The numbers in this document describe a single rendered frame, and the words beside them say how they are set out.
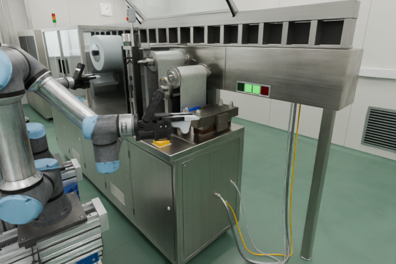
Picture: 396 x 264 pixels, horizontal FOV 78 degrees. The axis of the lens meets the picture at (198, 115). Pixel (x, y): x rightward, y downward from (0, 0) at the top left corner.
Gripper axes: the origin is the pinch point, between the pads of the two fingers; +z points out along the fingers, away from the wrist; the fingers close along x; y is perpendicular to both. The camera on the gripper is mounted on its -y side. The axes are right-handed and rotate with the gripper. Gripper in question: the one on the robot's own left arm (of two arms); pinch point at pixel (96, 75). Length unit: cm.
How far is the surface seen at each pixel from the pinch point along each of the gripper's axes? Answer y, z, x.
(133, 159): 48, -10, 45
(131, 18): -41, 29, 5
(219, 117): 10, 15, 93
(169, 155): 23, -26, 84
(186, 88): -3, 14, 67
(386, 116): 35, 237, 225
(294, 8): -57, 23, 121
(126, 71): -4.9, 13.5, 16.4
